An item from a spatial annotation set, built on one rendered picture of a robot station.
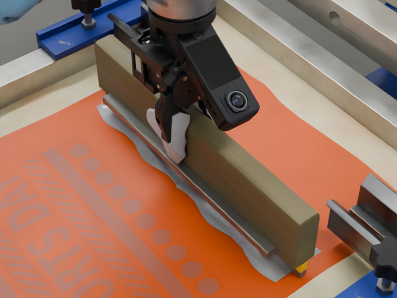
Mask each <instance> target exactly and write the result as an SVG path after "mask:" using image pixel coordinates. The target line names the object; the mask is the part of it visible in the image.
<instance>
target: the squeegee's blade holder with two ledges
mask: <svg viewBox="0 0 397 298"><path fill-rule="evenodd" d="M103 103H104V104H105V105H106V106H107V107H108V108H109V109H110V110H111V111H113V112H114V113H115V114H116V115H117V116H118V117H119V118H120V119H121V120H122V121H123V122H124V123H125V124H126V125H127V126H128V127H130V129H131V130H133V132H134V133H135V134H137V135H138V136H139V137H140V138H141V139H142V140H143V141H144V142H145V143H146V144H147V145H148V146H150V147H151V148H152V149H153V150H154V151H155V152H156V153H157V154H158V155H159V156H160V157H161V158H162V159H163V160H164V161H165V162H166V163H167V164H168V165H169V166H170V167H171V168H172V169H174V170H175V171H176V172H177V173H178V174H179V175H180V176H181V177H182V178H183V179H184V180H185V181H186V182H187V183H188V184H189V185H190V186H191V187H192V188H193V189H194V190H195V191H196V192H198V193H199V194H200V195H201V196H202V197H203V198H204V199H205V200H206V201H207V202H208V203H209V204H211V205H212V207H214V208H215V210H217V211H218V213H220V214H221V215H222V216H223V217H224V218H225V219H226V220H227V221H228V222H229V223H230V224H231V225H232V226H233V227H234V228H236V229H237V230H238V231H239V232H240V233H241V234H242V235H243V236H244V237H245V238H246V239H247V240H248V241H249V242H250V243H251V244H252V245H253V246H254V247H255V248H256V249H257V250H258V251H260V252H261V253H262V254H263V255H264V256H265V257H266V258H269V257H270V256H272V255H274V254H275V253H276V246H274V244H273V243H271V242H270V241H269V240H268V239H267V238H266V237H265V236H264V235H262V234H261V233H260V232H259V231H258V230H257V229H256V228H255V227H254V226H253V225H252V224H251V223H250V222H249V221H248V220H247V219H246V218H244V217H243V216H242V215H241V214H240V213H239V212H238V211H237V210H236V209H235V208H234V207H233V206H232V205H231V204H230V203H229V202H227V201H226V200H225V199H224V198H223V197H222V196H221V195H220V194H218V193H217V192H216V191H215V190H214V189H213V188H212V187H211V186H210V185H209V184H208V183H207V182H206V181H205V180H204V179H203V178H202V177H200V176H199V175H198V174H197V173H196V172H195V171H194V170H193V169H192V168H191V167H190V166H189V165H188V164H187V163H186V162H185V161H183V160H182V161H181V162H180V163H179V164H177V163H175V162H174V161H173V160H172V159H171V158H170V157H169V156H168V154H167V152H166V150H165V148H164V145H163V143H162V140H161V139H160V138H159V137H158V136H156V135H155V134H154V133H153V132H152V131H151V130H150V129H149V128H148V127H147V126H146V125H145V124H144V123H143V122H142V121H141V120H139V119H138V118H137V117H136V116H135V115H134V114H133V113H132V112H131V111H130V110H129V109H128V108H127V107H126V106H125V105H124V104H122V103H121V102H120V101H119V100H118V99H117V98H116V97H115V96H113V95H112V94H111V93H108V94H107V95H105V96H103Z"/></svg>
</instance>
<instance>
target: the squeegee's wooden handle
mask: <svg viewBox="0 0 397 298"><path fill-rule="evenodd" d="M95 56H96V66H97V76H98V82H99V87H100V88H101V89H102V90H103V91H104V92H105V93H107V94H108V93H111V94H112V95H113V96H115V97H116V98H117V99H118V100H119V101H120V102H121V103H122V104H124V105H125V106H126V107H127V108H128V109H129V110H130V111H131V112H132V113H133V114H134V115H135V116H136V117H137V118H138V119H139V120H141V121H142V122H143V123H144V124H145V125H146V126H147V127H148V128H149V129H150V130H151V131H152V132H153V133H154V134H155V135H156V136H158V135H157V133H156V132H155V131H154V129H153V128H152V127H151V126H150V124H149V122H148V120H147V110H148V109H149V108H151V109H155V104H156V102H157V100H158V99H159V98H160V93H159V92H158V93H156V94H154V95H153V94H152V93H151V92H150V91H149V90H148V89H147V88H146V87H145V86H144V85H143V84H142V83H141V82H140V81H139V80H137V79H136V78H135V77H134V76H133V73H132V58H131V51H130V49H129V48H127V47H126V46H125V45H124V44H123V43H121V42H120V41H119V40H118V39H117V38H116V37H115V36H114V35H108V36H106V37H103V38H101V39H100V40H97V42H95ZM182 109H183V110H185V111H186V112H187V113H188V114H189V115H190V123H189V125H188V127H187V129H186V134H185V136H186V140H187V143H186V146H185V152H186V155H187V156H186V157H185V158H184V159H183V161H185V162H186V163H187V164H188V165H189V166H190V167H191V168H192V169H193V170H194V171H195V172H196V173H197V174H198V175H199V176H200V177H202V178H203V179H204V180H205V181H206V182H207V183H208V184H209V185H210V186H211V187H212V188H213V189H214V190H215V191H216V192H217V193H218V194H220V195H221V196H222V197H223V198H224V199H225V200H226V201H227V202H229V203H230V204H231V205H232V206H233V207H234V208H235V209H236V210H237V211H238V212H239V213H240V214H241V215H242V216H243V217H244V218H246V219H247V220H248V221H249V222H250V223H251V224H252V225H253V226H254V227H255V228H256V229H257V230H258V231H259V232H260V233H261V234H262V235H264V236H265V237H266V238H267V239H268V240H269V241H270V242H271V243H273V244H274V246H276V253H277V254H278V255H279V256H280V257H281V258H282V259H283V260H284V261H285V262H286V263H288V264H289V265H290V266H291V267H292V268H293V269H295V268H297V267H299V266H300V265H301V264H303V263H305V262H306V261H307V260H309V259H310V258H312V257H313V256H314V253H315V245H316V241H317V234H318V226H319V222H320V214H319V213H318V212H317V211H316V210H314V209H313V208H312V207H311V206H310V205H309V204H308V203H307V202H305V201H304V200H303V199H302V198H300V197H299V196H298V195H297V194H296V193H295V192H294V191H292V190H291V189H290V188H289V187H288V186H287V185H286V184H285V183H283V182H282V181H281V180H280V179H279V178H277V177H276V176H275V175H274V174H273V173H272V172H270V171H269V170H268V169H267V168H266V167H265V166H264V165H263V164H261V163H260V162H259V161H258V160H257V159H256V158H255V157H253V156H252V155H251V154H250V153H248V152H247V151H246V150H245V149H244V148H243V147H242V146H241V145H239V144H238V143H237V142H236V141H235V140H234V139H233V138H231V137H230V136H229V135H228V134H226V133H225V132H224V131H221V130H219V129H218V127H217V125H216V124H215V123H214V122H213V121H212V120H211V119H209V118H208V117H207V116H206V115H205V114H204V113H202V111H200V110H199V109H198V108H196V107H195V106H194V105H193V104H192V105H190V107H189V108H188V109H186V108H182ZM158 137H159V136H158ZM159 138H160V137H159Z"/></svg>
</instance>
